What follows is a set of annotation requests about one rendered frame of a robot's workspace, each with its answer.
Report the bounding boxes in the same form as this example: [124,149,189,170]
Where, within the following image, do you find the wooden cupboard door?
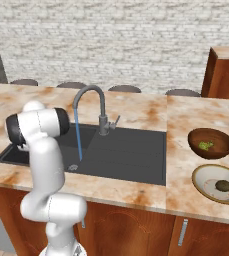
[167,214,229,256]
[74,199,177,256]
[0,185,51,256]

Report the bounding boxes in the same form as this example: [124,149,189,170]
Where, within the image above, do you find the green broccoli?
[198,140,216,151]

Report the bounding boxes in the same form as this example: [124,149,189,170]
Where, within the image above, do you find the tall wooden cabinet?
[200,45,229,108]

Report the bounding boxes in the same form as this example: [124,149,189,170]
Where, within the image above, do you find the grey sink faucet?
[72,84,122,137]

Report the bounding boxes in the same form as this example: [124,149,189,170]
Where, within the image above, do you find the dark grey sink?
[0,122,168,187]

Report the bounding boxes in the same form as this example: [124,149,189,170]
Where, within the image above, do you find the brown wooden bowl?
[187,127,229,161]

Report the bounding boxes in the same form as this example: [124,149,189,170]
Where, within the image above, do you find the grey stool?
[107,84,143,94]
[165,88,202,98]
[9,78,40,87]
[55,81,88,90]

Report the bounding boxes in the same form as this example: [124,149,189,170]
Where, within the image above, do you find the brown kiwi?
[214,179,229,194]

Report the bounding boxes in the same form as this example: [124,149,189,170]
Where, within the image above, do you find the blue water stream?
[73,105,84,162]

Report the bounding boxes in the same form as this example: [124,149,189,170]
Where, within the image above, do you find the white bowl with olive rim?
[191,163,229,206]

